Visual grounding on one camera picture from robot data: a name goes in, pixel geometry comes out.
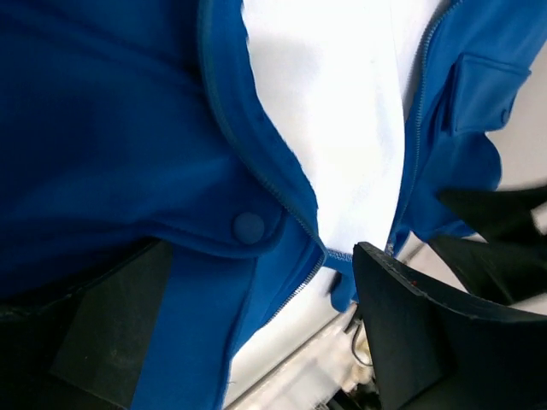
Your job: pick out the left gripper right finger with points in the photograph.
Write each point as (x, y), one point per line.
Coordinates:
(436, 347)

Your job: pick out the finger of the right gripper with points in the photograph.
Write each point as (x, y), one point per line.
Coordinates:
(504, 273)
(502, 215)

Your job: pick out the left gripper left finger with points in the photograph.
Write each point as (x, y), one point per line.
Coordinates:
(80, 342)

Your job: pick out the blue zip jacket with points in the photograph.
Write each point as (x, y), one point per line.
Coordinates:
(263, 140)

